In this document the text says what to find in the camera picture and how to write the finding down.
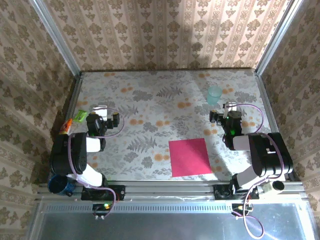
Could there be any small green plastic object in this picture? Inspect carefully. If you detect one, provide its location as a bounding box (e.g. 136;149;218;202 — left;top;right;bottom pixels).
73;109;88;123

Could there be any teal translucent plastic cup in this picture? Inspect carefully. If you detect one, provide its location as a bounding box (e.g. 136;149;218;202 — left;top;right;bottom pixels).
206;85;223;106

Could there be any orange snack packet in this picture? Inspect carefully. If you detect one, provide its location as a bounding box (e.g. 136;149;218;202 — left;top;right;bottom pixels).
59;118;73;136

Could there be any dark blue mug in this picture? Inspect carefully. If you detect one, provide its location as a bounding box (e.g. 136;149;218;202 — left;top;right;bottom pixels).
47;173;76;197

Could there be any small black cylinder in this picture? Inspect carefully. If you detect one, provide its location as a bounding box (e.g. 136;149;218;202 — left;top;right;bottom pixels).
272;180;286;193

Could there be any small connector board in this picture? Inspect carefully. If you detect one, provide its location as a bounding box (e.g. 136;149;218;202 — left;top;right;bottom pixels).
92;202;113;221
231;202;253;221

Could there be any grey vented metal panel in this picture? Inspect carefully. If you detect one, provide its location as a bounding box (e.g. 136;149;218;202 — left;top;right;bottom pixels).
26;196;320;240

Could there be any aluminium side rail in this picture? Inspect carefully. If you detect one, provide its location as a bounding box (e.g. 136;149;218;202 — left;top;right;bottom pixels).
48;72;84;136
254;71;295;182

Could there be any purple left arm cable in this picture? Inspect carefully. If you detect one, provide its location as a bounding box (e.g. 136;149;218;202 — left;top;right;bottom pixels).
67;107;125;219

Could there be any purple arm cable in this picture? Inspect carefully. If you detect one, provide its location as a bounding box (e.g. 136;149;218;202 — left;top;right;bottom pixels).
231;103;286;238
67;107;125;219

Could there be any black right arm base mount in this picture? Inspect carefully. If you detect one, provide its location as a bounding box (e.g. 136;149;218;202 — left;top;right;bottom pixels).
213;183;260;201

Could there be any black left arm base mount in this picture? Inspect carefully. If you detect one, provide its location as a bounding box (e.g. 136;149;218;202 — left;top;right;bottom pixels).
81;184;126;201

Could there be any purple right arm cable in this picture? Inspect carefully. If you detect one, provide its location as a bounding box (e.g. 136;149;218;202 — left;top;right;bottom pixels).
231;103;286;238

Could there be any aluminium table rail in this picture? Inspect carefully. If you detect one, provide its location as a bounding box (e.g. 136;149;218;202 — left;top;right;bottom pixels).
37;180;306;201

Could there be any aluminium corner post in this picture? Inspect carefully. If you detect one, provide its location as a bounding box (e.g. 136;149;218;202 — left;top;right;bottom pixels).
28;0;83;76
254;0;307;76

